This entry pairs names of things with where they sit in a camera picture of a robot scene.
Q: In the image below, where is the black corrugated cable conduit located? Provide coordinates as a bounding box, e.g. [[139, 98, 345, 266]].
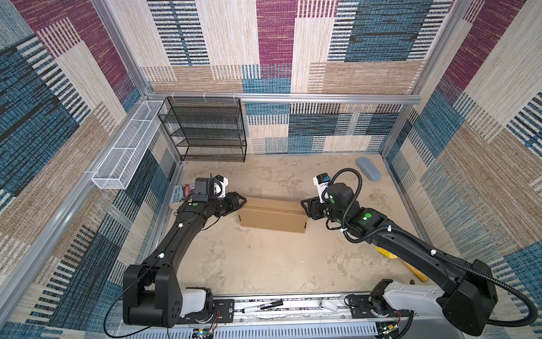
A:
[[325, 167, 539, 339]]

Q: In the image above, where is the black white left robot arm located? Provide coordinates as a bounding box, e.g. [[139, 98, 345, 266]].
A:
[[121, 175, 247, 329]]

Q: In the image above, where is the black wire shelf rack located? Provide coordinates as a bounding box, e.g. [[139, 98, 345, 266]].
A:
[[158, 97, 248, 162]]

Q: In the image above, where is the colourful paperback book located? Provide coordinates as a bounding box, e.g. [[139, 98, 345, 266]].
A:
[[169, 184, 191, 210]]

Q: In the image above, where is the yellow toy shovel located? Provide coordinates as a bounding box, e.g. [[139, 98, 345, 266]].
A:
[[376, 247, 429, 283]]

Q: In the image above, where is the black white marker pen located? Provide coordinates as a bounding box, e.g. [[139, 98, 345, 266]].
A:
[[241, 299, 284, 314]]

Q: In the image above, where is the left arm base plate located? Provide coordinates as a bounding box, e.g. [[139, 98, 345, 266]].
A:
[[177, 299, 235, 325]]

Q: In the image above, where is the small white plastic piece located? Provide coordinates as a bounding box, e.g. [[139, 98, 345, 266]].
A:
[[319, 299, 339, 313]]

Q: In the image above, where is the blue-grey glasses case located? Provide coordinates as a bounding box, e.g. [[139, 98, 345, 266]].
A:
[[356, 157, 382, 182]]

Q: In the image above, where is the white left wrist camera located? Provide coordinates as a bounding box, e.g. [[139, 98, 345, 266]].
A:
[[213, 175, 229, 198]]

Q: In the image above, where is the brown cardboard box sheet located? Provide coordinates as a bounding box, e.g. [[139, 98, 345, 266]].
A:
[[238, 197, 309, 233]]

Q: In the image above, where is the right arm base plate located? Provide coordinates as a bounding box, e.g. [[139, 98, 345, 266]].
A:
[[344, 294, 410, 319]]

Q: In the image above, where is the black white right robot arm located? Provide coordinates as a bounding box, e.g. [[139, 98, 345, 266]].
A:
[[301, 183, 498, 336]]

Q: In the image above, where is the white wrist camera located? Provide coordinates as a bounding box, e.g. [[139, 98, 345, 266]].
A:
[[313, 173, 330, 203], [213, 175, 229, 198]]

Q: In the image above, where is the white wire mesh basket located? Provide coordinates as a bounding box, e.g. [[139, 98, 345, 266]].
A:
[[92, 100, 164, 190]]

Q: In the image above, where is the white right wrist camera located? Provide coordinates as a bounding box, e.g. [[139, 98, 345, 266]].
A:
[[313, 173, 330, 203]]

